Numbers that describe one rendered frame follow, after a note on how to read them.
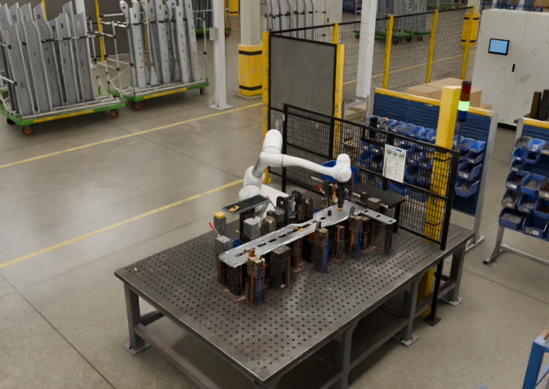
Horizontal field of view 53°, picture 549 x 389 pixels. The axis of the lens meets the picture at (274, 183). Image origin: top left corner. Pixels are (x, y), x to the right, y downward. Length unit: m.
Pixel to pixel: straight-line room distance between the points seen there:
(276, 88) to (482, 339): 3.87
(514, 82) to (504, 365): 6.66
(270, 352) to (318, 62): 3.91
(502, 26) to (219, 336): 8.23
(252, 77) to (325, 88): 5.51
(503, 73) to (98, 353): 8.28
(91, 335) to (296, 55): 3.87
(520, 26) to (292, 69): 4.87
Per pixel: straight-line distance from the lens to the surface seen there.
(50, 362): 4.77
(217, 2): 10.85
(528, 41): 10.46
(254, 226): 4.00
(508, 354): 4.93
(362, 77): 8.66
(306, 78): 6.67
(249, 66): 11.83
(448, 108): 4.37
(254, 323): 3.69
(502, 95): 10.72
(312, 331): 3.64
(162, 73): 11.99
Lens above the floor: 2.93
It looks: 23 degrees down
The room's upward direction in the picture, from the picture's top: 1 degrees clockwise
